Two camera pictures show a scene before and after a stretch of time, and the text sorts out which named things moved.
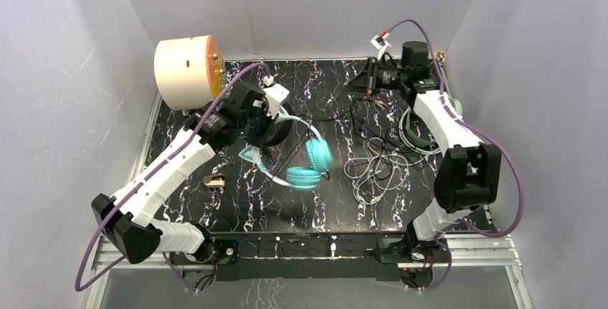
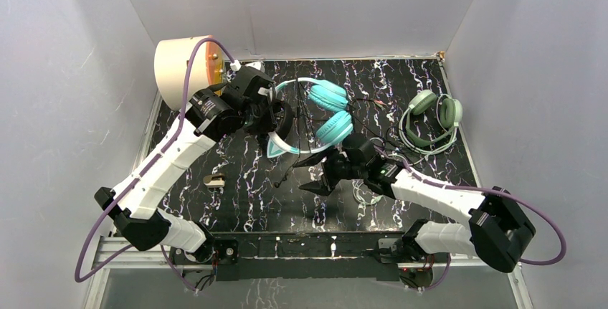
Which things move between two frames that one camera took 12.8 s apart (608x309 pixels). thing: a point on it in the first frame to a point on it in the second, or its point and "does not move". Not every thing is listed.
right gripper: x=365 y=82 to x=325 y=186
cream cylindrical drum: x=188 y=72 does not move
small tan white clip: x=214 y=180 does not move
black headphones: x=282 y=130 does not move
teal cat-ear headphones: x=319 y=155 to x=334 y=128
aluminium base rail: x=482 y=252 does not move
